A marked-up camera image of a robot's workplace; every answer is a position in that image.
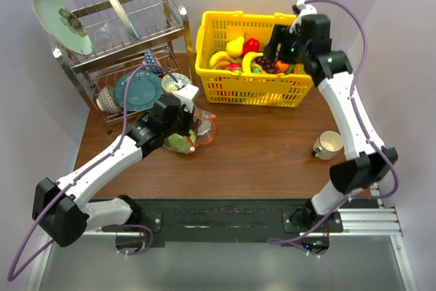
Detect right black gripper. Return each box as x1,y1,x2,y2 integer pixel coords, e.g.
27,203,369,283
263,24,309,65

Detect green cabbage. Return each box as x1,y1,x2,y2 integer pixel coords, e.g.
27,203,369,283
165,134,191,153

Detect clear orange zip bag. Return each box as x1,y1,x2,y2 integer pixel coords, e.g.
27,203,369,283
163,108,218,154

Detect dark purple grapes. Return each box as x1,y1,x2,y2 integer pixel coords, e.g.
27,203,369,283
254,55,282,74

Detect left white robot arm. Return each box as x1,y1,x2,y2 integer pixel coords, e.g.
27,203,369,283
32,85,198,247

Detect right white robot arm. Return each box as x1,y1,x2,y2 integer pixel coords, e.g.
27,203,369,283
266,14,398,232

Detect red bell pepper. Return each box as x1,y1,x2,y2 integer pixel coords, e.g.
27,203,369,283
242,38,260,57

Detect yellow interior patterned bowl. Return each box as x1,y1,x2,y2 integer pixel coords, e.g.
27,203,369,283
161,73,191,93

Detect orange fruit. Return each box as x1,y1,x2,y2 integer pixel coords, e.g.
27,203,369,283
275,61,290,73

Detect teal scalloped plate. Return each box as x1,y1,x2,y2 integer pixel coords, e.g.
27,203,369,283
113,70,164,112

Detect long yellow banana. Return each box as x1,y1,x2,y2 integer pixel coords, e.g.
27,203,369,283
242,52,263,73

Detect yellow pear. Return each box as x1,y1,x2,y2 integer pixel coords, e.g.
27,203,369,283
225,35,245,58

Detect red dragon fruit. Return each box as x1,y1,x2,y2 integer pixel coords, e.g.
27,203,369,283
222,63,242,72

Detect blue zigzag patterned cup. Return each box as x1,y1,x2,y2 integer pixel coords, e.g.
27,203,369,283
143,49,162,75

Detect yellow plastic basket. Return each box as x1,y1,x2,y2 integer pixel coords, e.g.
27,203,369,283
195,11,313,108

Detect yellow banana bunch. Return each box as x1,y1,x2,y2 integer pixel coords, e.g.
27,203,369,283
208,50,234,70

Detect patterned cup on rack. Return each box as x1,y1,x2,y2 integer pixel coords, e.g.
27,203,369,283
96,86,121,114

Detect steel two-tier dish rack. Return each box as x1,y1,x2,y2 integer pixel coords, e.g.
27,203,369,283
48,0,195,134

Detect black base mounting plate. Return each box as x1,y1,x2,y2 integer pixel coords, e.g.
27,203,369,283
102,197,379,256

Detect cream mug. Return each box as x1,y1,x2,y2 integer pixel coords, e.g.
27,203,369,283
311,131,343,161

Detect mint green floral plate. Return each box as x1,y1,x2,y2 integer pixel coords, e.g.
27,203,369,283
32,0,93,56

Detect cream and blue plate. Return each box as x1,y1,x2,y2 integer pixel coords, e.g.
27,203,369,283
108,0,140,40

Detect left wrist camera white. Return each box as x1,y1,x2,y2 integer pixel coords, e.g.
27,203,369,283
175,85,200,111

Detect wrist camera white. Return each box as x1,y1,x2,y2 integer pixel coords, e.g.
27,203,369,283
175,85,200,111
291,0,317,31

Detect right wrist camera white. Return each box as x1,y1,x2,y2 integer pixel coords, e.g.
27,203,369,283
291,0,317,31

